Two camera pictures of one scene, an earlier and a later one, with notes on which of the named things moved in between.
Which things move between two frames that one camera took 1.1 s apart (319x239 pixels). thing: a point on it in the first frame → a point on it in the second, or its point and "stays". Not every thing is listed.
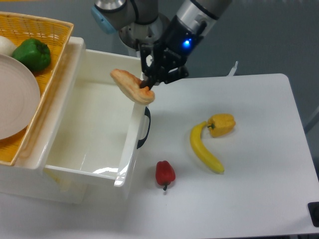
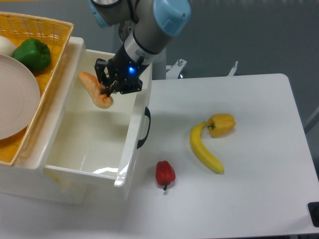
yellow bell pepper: (221, 125) stays
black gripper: (165, 61) → (123, 71)
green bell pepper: (35, 54) stays
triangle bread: (130, 85) → (94, 87)
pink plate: (20, 97) stays
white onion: (7, 47) stays
